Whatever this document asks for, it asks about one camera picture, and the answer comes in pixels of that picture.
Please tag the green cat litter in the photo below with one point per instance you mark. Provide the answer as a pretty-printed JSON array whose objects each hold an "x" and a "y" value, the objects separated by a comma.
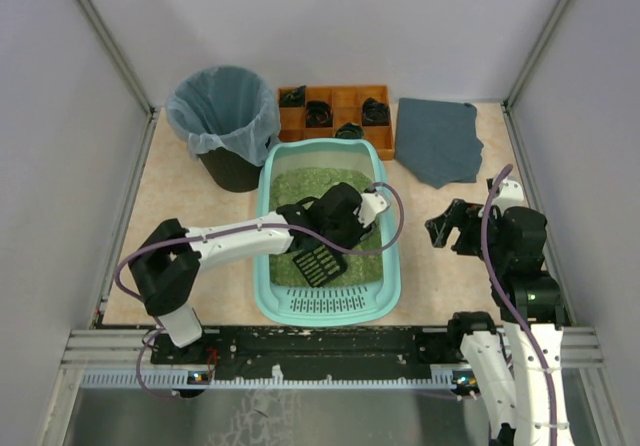
[{"x": 294, "y": 185}]

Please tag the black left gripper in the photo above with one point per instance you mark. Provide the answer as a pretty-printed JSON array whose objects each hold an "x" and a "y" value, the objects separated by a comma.
[{"x": 326, "y": 236}]

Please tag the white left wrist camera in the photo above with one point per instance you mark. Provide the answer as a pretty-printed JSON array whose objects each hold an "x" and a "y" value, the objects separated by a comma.
[{"x": 373, "y": 204}]

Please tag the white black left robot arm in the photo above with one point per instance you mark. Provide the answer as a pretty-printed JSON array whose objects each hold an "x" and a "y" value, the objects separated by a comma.
[{"x": 165, "y": 267}]

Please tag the orange compartment tray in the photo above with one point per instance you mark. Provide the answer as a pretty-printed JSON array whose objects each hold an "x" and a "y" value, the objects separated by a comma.
[{"x": 318, "y": 112}]

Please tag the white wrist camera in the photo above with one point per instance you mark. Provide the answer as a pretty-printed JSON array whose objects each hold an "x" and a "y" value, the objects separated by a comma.
[
  {"x": 373, "y": 204},
  {"x": 510, "y": 193}
]

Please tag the blue-grey folded cloth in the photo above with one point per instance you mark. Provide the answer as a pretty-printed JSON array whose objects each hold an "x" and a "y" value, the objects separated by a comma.
[{"x": 437, "y": 141}]

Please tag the black litter scoop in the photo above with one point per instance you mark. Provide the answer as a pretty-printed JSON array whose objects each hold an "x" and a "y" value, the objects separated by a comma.
[{"x": 320, "y": 266}]

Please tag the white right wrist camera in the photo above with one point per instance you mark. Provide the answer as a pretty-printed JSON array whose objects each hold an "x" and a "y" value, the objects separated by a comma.
[{"x": 510, "y": 193}]

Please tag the black trash bin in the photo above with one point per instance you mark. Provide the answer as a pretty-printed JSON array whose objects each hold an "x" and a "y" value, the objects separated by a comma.
[{"x": 229, "y": 170}]

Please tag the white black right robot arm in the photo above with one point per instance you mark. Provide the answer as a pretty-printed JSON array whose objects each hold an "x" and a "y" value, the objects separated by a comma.
[{"x": 517, "y": 367}]

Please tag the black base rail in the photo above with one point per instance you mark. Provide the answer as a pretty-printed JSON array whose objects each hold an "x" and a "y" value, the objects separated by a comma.
[{"x": 341, "y": 354}]

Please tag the blue plastic bin liner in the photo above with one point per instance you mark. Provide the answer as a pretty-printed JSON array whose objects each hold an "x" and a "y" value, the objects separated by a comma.
[{"x": 225, "y": 107}]

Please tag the teal plastic litter box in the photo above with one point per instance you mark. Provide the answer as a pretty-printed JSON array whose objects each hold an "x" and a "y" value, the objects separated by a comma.
[{"x": 330, "y": 306}]

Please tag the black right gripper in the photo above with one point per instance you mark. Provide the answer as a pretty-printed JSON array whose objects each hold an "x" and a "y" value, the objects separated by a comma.
[{"x": 459, "y": 225}]

